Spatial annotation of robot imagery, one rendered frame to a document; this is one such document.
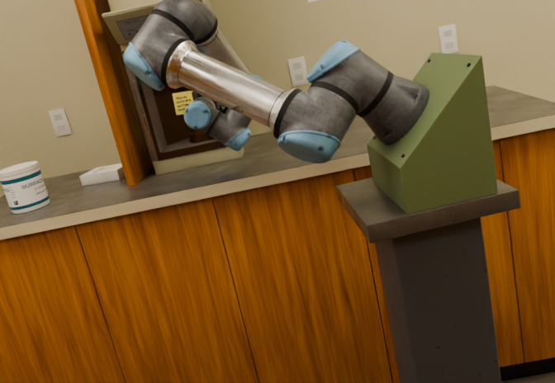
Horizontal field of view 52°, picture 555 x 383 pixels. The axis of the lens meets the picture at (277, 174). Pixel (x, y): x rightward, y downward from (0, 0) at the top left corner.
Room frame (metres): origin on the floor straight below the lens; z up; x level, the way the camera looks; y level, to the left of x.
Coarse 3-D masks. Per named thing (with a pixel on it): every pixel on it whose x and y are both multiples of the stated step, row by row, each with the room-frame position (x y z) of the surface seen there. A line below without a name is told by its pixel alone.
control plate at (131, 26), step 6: (132, 18) 1.90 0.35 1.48; (138, 18) 1.90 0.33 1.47; (144, 18) 1.90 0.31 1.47; (120, 24) 1.91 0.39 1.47; (126, 24) 1.91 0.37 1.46; (132, 24) 1.91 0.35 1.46; (138, 24) 1.92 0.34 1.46; (120, 30) 1.93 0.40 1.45; (126, 30) 1.93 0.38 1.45; (132, 30) 1.93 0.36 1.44; (138, 30) 1.93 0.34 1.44; (126, 36) 1.95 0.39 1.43; (132, 36) 1.95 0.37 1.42
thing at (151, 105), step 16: (144, 96) 1.98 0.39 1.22; (160, 96) 1.98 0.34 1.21; (160, 112) 1.98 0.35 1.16; (224, 112) 1.96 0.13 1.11; (160, 128) 1.98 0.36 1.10; (176, 128) 1.98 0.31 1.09; (160, 144) 1.98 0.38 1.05; (176, 144) 1.98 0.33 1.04; (192, 144) 1.97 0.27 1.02; (208, 144) 1.97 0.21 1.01; (160, 160) 1.98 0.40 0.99
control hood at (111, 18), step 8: (200, 0) 1.88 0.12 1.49; (128, 8) 1.87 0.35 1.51; (136, 8) 1.87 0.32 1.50; (144, 8) 1.87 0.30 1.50; (152, 8) 1.88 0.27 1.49; (104, 16) 1.88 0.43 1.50; (112, 16) 1.88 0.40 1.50; (120, 16) 1.89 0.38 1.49; (128, 16) 1.89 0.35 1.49; (136, 16) 1.89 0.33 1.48; (112, 24) 1.91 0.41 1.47; (112, 32) 1.93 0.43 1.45; (120, 32) 1.93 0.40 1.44; (120, 40) 1.96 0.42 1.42; (128, 40) 1.96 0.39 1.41
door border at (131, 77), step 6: (126, 66) 1.98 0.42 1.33; (132, 78) 1.98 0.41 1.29; (132, 84) 1.98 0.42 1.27; (132, 90) 1.98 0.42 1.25; (138, 90) 1.98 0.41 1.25; (138, 96) 1.98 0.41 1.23; (138, 102) 1.98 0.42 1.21; (138, 108) 1.98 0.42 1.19; (144, 114) 1.98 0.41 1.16; (144, 120) 1.98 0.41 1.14; (144, 126) 1.98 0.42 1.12; (150, 138) 1.98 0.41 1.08; (150, 144) 1.98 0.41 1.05; (150, 150) 1.98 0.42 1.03; (156, 156) 1.98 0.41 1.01
